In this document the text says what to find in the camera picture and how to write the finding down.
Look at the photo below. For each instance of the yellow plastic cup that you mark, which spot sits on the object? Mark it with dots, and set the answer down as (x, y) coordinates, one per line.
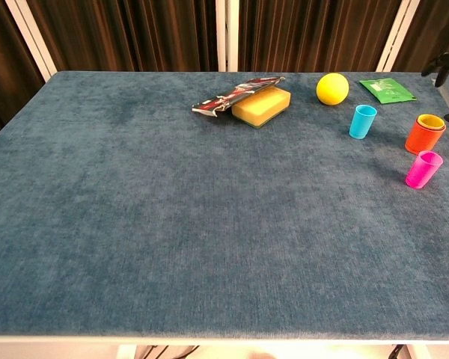
(431, 121)

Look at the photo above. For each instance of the light blue plastic cup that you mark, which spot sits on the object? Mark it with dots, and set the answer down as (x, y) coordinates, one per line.
(361, 123)

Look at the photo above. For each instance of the pink plastic cup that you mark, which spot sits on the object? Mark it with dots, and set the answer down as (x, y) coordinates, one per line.
(421, 170)

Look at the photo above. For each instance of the dark brown curtain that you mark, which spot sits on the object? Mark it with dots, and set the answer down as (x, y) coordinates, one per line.
(7, 75)
(314, 33)
(434, 30)
(134, 33)

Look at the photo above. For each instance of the green sachet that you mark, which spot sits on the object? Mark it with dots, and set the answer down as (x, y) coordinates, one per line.
(387, 90)

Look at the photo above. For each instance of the red plastic cup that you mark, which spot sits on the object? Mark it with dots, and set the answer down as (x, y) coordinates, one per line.
(421, 140)

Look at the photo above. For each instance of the yellow ball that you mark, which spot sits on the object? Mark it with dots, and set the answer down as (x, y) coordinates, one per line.
(332, 89)

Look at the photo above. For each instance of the yellow sponge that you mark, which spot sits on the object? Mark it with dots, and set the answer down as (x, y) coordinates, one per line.
(260, 106)

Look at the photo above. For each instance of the dark red printed snack packet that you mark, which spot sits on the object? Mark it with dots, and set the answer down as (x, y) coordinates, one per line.
(235, 93)

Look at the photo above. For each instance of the blue fabric table cover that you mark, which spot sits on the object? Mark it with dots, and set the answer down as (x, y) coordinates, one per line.
(172, 224)

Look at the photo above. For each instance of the white frame post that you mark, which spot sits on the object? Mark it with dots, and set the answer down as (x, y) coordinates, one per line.
(396, 37)
(31, 37)
(227, 33)

